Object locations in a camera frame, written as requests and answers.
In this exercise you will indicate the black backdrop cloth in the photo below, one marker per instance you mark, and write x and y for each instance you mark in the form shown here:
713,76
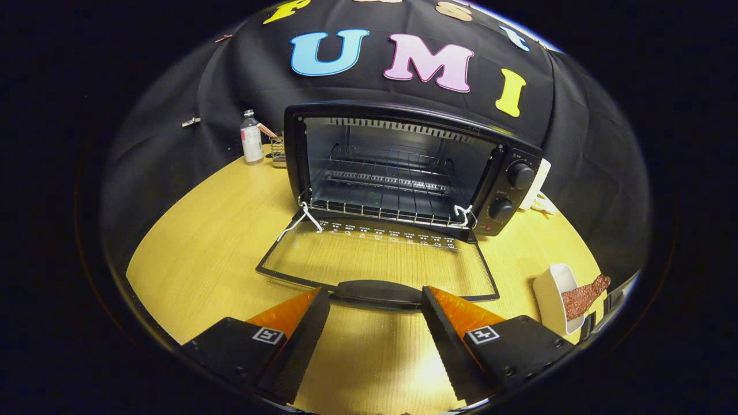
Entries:
173,144

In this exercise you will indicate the black toaster oven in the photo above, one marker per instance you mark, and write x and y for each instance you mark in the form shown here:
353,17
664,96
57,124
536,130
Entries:
507,190

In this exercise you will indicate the white pop-up toaster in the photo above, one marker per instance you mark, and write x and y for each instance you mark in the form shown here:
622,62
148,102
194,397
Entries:
539,184

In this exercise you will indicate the silver metal clip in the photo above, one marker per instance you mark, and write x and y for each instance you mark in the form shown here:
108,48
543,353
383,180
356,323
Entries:
190,121

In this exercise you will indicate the clear plastic bottle white label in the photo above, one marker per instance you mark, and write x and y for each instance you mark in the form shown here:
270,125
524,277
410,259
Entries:
251,144

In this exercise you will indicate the pink stick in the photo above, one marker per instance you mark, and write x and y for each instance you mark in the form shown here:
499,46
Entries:
266,130

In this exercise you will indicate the white food dish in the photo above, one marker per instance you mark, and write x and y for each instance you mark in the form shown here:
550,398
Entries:
550,294

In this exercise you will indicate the brown meat piece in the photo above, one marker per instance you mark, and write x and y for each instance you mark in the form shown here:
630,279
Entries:
579,300

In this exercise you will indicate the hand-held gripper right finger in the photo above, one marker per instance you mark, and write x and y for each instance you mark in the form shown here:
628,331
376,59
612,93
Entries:
450,346

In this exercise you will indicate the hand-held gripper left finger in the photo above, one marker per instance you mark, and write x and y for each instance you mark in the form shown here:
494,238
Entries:
300,351

